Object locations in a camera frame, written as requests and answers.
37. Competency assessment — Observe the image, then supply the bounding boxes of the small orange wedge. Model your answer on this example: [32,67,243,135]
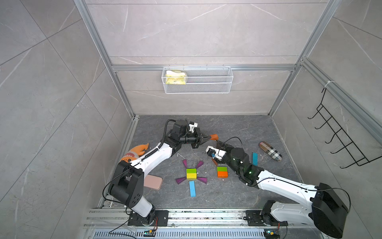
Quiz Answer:
[210,134,219,140]

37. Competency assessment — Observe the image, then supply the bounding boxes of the green block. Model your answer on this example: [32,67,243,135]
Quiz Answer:
[186,168,197,175]
[217,166,228,172]

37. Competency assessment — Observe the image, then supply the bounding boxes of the orange block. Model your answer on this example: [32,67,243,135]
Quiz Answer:
[217,171,228,178]

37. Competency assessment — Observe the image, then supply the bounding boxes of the light blue long block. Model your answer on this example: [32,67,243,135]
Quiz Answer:
[189,181,196,197]

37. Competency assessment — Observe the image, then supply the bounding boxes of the yellow block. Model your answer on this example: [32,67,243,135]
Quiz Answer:
[187,173,197,180]

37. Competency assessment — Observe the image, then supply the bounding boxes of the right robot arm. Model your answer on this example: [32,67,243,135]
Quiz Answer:
[211,141,349,239]

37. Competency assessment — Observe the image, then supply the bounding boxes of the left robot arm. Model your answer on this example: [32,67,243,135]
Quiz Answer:
[104,119,218,224]

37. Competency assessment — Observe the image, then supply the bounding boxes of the teal blue block right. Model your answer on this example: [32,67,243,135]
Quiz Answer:
[252,152,258,166]

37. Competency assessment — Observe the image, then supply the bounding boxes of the plaid patterned pouch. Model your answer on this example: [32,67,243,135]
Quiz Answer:
[259,141,283,161]

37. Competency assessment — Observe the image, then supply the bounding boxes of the pink rounded case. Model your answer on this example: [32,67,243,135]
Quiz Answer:
[144,175,163,191]

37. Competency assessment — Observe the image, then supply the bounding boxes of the orange plush fish toy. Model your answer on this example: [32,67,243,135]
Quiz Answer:
[120,143,149,162]

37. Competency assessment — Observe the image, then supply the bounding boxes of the yellow cloth in basket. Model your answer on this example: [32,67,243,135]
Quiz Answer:
[165,70,188,85]

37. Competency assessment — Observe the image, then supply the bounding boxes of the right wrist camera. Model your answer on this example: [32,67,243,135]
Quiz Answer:
[206,146,226,160]

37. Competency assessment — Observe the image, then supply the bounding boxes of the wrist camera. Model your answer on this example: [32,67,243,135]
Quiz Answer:
[206,146,226,160]
[189,121,198,133]

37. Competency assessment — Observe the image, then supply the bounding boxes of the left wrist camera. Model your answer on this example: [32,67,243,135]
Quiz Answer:
[189,121,198,133]

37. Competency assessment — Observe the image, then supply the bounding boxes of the white wire mesh basket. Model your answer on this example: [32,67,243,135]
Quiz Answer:
[161,66,234,94]

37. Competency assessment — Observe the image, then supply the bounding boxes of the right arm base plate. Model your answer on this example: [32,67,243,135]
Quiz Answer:
[243,210,288,227]

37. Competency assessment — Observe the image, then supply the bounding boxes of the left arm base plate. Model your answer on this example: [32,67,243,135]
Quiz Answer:
[128,210,169,227]

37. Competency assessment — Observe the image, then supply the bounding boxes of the black wire hook rack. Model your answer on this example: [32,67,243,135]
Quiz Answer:
[308,88,382,169]

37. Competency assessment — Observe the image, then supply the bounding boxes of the metal front rail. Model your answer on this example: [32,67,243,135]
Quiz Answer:
[80,208,328,239]

